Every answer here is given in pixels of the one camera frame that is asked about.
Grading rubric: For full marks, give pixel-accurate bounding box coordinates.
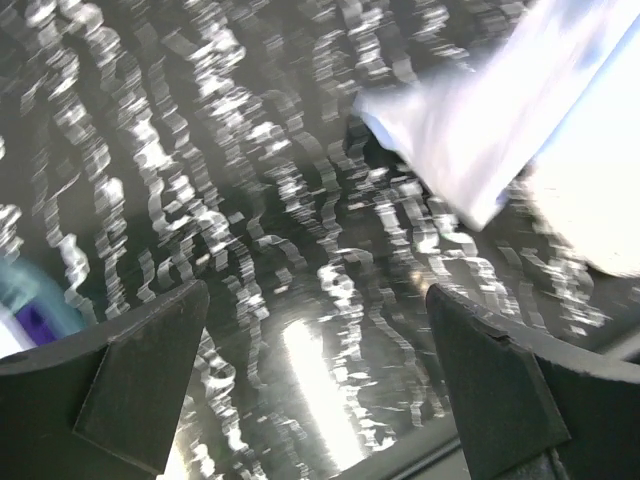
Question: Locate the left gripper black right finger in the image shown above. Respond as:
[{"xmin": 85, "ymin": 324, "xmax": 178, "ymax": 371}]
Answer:
[{"xmin": 426, "ymin": 285, "xmax": 639, "ymax": 479}]

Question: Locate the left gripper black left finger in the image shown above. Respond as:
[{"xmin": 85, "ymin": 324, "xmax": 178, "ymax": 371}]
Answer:
[{"xmin": 1, "ymin": 280, "xmax": 209, "ymax": 480}]

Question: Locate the purple towel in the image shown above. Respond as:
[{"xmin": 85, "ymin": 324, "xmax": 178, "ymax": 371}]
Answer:
[{"xmin": 15, "ymin": 303, "xmax": 57, "ymax": 346}]

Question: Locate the white towel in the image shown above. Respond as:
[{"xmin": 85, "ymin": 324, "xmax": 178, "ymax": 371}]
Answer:
[{"xmin": 354, "ymin": 1, "xmax": 639, "ymax": 231}]

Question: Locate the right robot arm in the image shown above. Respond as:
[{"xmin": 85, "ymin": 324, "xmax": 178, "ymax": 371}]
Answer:
[{"xmin": 525, "ymin": 60, "xmax": 639, "ymax": 278}]

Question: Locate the blue transparent plastic bin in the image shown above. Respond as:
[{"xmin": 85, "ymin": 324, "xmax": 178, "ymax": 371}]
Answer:
[{"xmin": 1, "ymin": 259, "xmax": 87, "ymax": 349}]

